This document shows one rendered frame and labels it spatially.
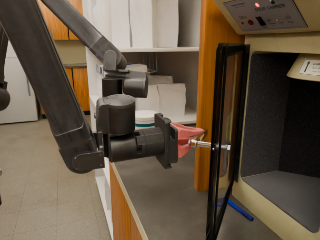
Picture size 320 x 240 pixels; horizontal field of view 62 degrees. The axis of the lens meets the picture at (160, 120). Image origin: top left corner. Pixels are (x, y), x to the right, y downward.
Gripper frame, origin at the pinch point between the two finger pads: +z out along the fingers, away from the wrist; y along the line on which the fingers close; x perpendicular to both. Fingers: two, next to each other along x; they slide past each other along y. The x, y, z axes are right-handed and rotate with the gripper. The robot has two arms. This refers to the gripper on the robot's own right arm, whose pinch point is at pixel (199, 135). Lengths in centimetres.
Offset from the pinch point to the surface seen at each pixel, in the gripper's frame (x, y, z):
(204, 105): 17.7, 1.9, 10.8
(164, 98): 111, -15, 33
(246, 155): 9.3, -11.7, 19.8
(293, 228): -10.4, -21.3, 18.6
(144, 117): 56, -11, 3
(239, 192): 9.4, -23.3, 18.4
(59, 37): 502, 31, -28
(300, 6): -10.3, 24.7, 13.1
